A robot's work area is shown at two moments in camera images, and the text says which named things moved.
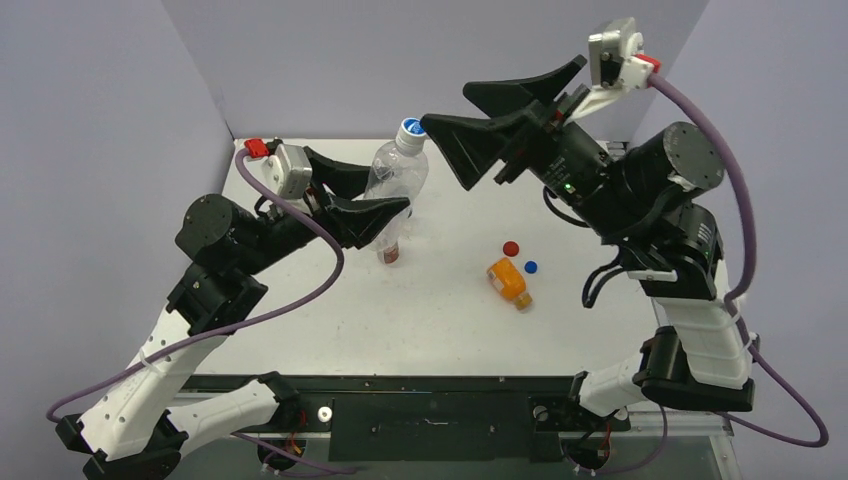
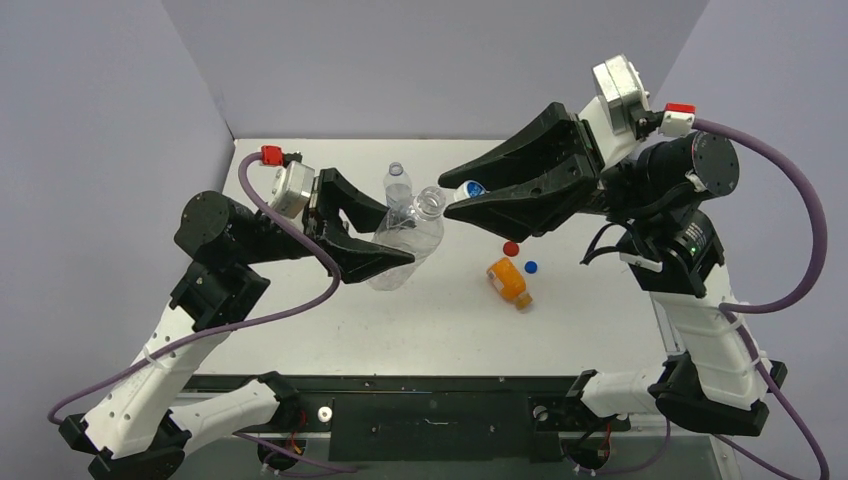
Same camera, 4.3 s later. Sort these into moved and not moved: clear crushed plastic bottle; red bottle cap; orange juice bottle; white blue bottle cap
Moved: clear crushed plastic bottle; white blue bottle cap
Not moved: red bottle cap; orange juice bottle
